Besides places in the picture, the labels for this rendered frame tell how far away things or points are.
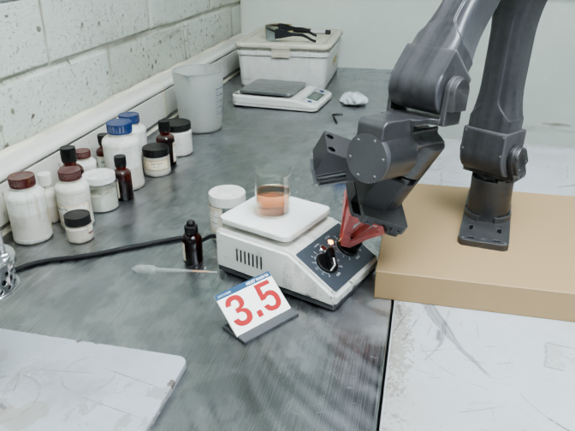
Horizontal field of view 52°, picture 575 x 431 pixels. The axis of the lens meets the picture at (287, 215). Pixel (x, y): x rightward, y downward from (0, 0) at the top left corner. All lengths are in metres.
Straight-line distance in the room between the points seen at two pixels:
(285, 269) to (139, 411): 0.27
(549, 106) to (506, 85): 1.48
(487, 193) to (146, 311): 0.52
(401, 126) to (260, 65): 1.30
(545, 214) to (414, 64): 0.42
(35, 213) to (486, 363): 0.69
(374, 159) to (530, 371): 0.30
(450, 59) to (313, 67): 1.23
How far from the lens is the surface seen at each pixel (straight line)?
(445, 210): 0.99
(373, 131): 0.65
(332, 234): 0.84
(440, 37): 0.72
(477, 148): 0.89
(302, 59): 1.90
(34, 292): 0.90
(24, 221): 1.01
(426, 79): 0.69
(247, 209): 0.86
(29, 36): 1.19
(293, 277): 0.79
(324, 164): 0.71
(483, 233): 0.91
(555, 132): 2.38
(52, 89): 1.24
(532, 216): 1.02
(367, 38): 2.27
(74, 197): 1.02
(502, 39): 0.87
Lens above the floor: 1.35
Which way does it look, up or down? 25 degrees down
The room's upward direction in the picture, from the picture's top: straight up
